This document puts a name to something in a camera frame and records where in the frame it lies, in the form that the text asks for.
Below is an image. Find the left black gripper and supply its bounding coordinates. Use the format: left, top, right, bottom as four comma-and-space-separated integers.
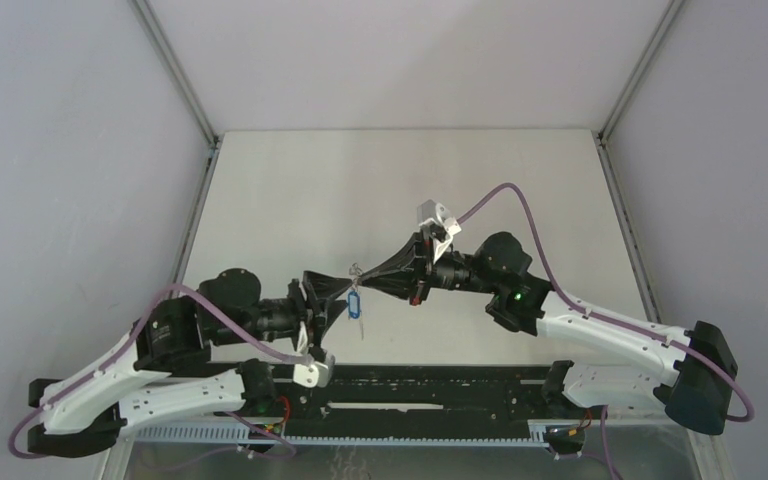
217, 271, 355, 355

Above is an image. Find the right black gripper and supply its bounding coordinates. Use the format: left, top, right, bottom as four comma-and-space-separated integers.
359, 229, 500, 308

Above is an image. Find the key with blue tag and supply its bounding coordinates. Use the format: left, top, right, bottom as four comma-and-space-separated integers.
347, 289, 362, 320

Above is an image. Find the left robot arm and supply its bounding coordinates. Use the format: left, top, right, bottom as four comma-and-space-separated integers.
25, 268, 352, 458

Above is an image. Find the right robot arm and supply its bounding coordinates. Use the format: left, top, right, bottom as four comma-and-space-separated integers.
359, 232, 737, 435

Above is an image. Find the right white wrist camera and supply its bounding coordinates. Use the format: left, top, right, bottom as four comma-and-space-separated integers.
417, 200, 462, 263

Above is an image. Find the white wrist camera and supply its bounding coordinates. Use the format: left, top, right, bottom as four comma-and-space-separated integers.
292, 322, 336, 388
417, 200, 462, 263

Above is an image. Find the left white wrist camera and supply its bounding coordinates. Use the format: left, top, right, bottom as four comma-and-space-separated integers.
292, 322, 336, 388

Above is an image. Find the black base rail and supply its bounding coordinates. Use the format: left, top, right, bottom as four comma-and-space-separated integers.
233, 360, 601, 443

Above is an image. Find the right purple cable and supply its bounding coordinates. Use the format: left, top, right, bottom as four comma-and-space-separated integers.
456, 182, 756, 480

